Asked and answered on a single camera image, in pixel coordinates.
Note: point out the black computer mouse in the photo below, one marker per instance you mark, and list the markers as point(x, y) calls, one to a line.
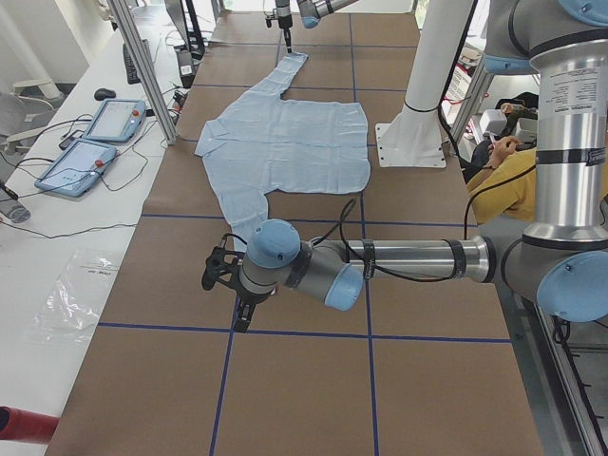
point(104, 93)

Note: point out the light blue button-up shirt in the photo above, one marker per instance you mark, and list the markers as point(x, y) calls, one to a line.
point(261, 143)

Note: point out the clear plastic bag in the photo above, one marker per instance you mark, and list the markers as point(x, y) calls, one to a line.
point(74, 305)

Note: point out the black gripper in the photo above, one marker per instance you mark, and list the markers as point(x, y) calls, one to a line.
point(283, 20)
point(252, 296)

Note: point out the aluminium frame post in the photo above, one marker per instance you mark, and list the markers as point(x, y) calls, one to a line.
point(143, 63)

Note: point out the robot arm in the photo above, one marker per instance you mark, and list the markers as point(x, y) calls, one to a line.
point(560, 262)
point(311, 13)

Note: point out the brown paper table cover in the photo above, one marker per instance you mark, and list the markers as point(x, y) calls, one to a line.
point(411, 369)

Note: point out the lower blue teach pendant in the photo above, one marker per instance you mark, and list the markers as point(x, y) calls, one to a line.
point(78, 168)

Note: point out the upper blue teach pendant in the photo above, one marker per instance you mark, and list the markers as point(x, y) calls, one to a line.
point(116, 121)

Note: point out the black keyboard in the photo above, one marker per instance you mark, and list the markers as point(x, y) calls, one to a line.
point(131, 72)

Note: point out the red cylinder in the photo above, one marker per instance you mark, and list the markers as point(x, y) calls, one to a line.
point(25, 426)

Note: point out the person in yellow shirt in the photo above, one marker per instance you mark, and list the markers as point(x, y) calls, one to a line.
point(506, 184)

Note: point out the white camera stand base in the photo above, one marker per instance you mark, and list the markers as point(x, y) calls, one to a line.
point(413, 138)

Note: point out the blue teach pendant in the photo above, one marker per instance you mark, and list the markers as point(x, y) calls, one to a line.
point(78, 168)
point(116, 121)

